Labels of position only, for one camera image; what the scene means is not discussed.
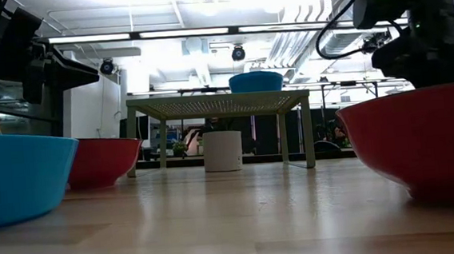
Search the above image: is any black metal stand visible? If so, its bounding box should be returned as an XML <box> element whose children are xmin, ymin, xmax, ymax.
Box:
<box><xmin>318</xmin><ymin>78</ymin><xmax>381</xmax><ymax>109</ymax></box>

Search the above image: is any black aluminium table frame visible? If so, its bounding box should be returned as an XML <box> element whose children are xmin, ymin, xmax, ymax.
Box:
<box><xmin>137</xmin><ymin>145</ymin><xmax>358</xmax><ymax>173</ymax></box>

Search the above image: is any small green potted plant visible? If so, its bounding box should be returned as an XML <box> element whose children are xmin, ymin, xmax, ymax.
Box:
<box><xmin>171</xmin><ymin>140</ymin><xmax>189</xmax><ymax>159</ymax></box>

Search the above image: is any red bowl floral inside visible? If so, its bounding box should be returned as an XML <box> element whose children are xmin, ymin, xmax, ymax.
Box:
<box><xmin>333</xmin><ymin>80</ymin><xmax>454</xmax><ymax>216</ymax></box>
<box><xmin>65</xmin><ymin>133</ymin><xmax>147</xmax><ymax>191</ymax></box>

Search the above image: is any overhead LED light bar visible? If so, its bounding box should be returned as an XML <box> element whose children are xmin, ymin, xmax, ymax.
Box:
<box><xmin>40</xmin><ymin>8</ymin><xmax>454</xmax><ymax>52</ymax></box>

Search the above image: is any white cylindrical plant pot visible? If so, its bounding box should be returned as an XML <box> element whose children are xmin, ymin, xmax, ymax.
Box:
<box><xmin>201</xmin><ymin>129</ymin><xmax>245</xmax><ymax>174</ymax></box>

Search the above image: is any black computer monitor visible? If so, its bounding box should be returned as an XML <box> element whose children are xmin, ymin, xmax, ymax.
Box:
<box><xmin>117</xmin><ymin>115</ymin><xmax>151</xmax><ymax>145</ymax></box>

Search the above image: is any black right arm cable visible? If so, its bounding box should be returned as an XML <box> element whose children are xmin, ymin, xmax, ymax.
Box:
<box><xmin>312</xmin><ymin>0</ymin><xmax>379</xmax><ymax>62</ymax></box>

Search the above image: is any blue plastic mini bowl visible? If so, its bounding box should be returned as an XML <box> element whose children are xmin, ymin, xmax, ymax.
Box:
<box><xmin>227</xmin><ymin>69</ymin><xmax>285</xmax><ymax>95</ymax></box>
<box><xmin>0</xmin><ymin>126</ymin><xmax>86</xmax><ymax>231</ymax></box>

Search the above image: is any green perforated metal rack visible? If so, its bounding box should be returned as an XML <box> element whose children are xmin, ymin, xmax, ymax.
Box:
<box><xmin>121</xmin><ymin>87</ymin><xmax>317</xmax><ymax>182</ymax></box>

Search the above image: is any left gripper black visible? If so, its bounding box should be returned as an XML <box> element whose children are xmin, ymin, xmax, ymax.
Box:
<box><xmin>18</xmin><ymin>39</ymin><xmax>102</xmax><ymax>105</ymax></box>

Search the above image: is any black ceiling spotlight cluster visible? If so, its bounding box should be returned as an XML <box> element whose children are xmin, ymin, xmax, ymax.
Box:
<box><xmin>360</xmin><ymin>30</ymin><xmax>393</xmax><ymax>55</ymax></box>

